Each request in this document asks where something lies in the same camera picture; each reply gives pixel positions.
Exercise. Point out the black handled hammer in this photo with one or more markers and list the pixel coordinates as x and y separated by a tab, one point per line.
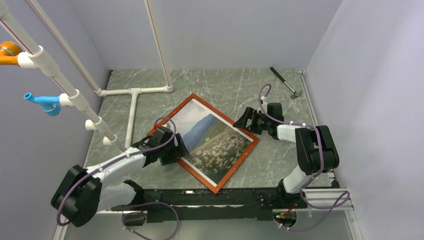
295	94

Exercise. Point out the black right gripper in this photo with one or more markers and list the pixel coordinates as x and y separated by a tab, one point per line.
249	113

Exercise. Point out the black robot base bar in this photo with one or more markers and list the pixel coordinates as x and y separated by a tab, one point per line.
260	203

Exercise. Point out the white pvc pipe stand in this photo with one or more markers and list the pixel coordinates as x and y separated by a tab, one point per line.
34	56

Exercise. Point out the orange faucet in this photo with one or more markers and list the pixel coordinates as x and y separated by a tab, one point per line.
9	52

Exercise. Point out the blue faucet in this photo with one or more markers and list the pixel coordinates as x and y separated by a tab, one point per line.
50	104

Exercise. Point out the landscape photo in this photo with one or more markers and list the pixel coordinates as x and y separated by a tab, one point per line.
212	142

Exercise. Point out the wooden picture frame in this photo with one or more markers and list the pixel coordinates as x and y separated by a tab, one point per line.
251	145

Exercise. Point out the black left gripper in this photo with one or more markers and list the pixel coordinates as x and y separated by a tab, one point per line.
171	159

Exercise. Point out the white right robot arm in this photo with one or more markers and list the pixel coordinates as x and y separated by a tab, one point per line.
315	153

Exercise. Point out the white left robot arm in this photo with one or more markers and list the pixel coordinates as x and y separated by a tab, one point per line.
85	191

